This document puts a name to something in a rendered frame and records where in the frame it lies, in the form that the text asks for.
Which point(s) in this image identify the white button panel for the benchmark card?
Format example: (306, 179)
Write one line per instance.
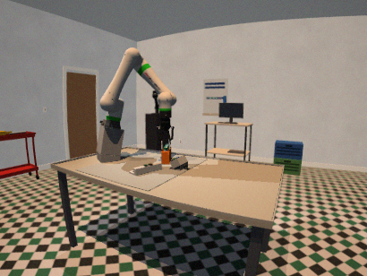
(182, 162)

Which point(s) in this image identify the orange rectangular tube rack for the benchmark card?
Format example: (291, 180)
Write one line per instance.
(166, 156)

